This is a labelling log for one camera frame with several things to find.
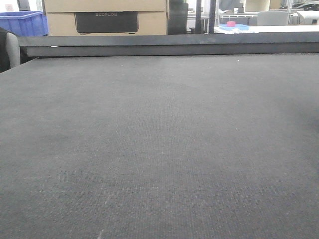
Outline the black conveyor belt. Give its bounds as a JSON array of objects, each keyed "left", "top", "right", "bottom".
[{"left": 0, "top": 54, "right": 319, "bottom": 239}]

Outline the lower cardboard box black label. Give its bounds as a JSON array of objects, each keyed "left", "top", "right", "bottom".
[{"left": 46, "top": 12, "right": 167, "bottom": 36}]

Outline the upper cardboard box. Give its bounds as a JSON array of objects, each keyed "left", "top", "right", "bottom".
[{"left": 44, "top": 0, "right": 168, "bottom": 13}]

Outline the black stacked cylinder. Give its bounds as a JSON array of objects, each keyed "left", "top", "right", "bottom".
[{"left": 167, "top": 0, "right": 188, "bottom": 35}]

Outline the blue tray on table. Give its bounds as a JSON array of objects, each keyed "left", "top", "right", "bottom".
[{"left": 219, "top": 24, "right": 250, "bottom": 31}]

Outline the pink tape roll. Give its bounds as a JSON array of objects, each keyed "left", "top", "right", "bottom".
[{"left": 226, "top": 21, "right": 236, "bottom": 27}]

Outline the white background table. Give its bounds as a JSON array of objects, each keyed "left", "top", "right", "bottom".
[{"left": 214, "top": 25, "right": 319, "bottom": 34}]

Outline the grey office chair right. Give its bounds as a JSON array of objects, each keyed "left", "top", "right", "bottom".
[{"left": 257, "top": 10, "right": 288, "bottom": 26}]

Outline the grey office chair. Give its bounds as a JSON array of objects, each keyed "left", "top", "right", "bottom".
[
  {"left": 257, "top": 10, "right": 288, "bottom": 26},
  {"left": 6, "top": 32, "right": 21, "bottom": 68}
]

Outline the blue plastic crate background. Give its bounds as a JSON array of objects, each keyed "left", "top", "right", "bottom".
[{"left": 0, "top": 11, "right": 48, "bottom": 36}]

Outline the grey office chair left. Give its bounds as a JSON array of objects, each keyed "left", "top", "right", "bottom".
[{"left": 6, "top": 32, "right": 21, "bottom": 68}]

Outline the black vertical post left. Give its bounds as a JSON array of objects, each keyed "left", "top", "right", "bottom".
[{"left": 195, "top": 0, "right": 202, "bottom": 34}]

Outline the black vertical post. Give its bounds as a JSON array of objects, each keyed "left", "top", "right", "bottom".
[
  {"left": 208, "top": 0, "right": 216, "bottom": 33},
  {"left": 195, "top": 0, "right": 202, "bottom": 34}
]

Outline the black vertical post right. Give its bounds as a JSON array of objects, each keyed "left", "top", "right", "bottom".
[{"left": 208, "top": 0, "right": 216, "bottom": 33}]

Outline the dark conveyor side rail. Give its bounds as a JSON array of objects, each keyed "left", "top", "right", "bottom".
[{"left": 18, "top": 32, "right": 319, "bottom": 57}]

